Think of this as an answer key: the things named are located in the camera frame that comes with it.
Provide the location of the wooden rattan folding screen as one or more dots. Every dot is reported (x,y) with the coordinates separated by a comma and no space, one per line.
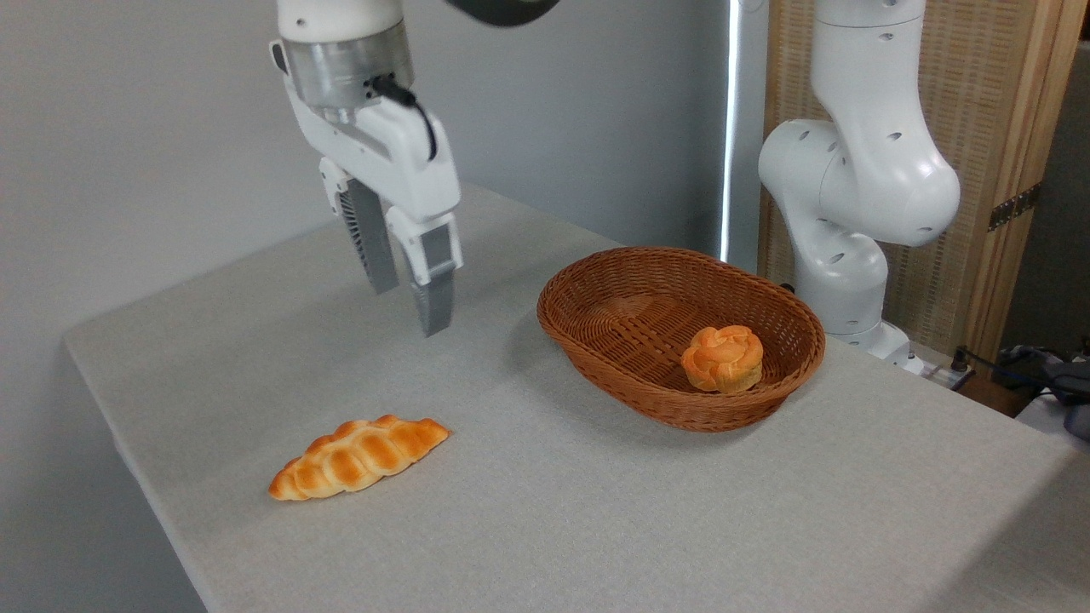
(996,111)

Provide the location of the grey tablecloth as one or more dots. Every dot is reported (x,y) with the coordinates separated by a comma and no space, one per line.
(553,511)

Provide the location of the brown oval wicker basket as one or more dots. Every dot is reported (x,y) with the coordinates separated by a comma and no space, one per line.
(622,306)

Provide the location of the round orange bread roll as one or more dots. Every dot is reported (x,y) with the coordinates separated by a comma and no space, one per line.
(724,358)

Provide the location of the long braided bread loaf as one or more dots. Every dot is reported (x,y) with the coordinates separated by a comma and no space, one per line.
(358,455)

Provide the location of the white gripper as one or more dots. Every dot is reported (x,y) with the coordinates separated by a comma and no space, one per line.
(400,157)

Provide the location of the dark metal screen hinge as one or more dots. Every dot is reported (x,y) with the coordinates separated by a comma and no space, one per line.
(1013,207)

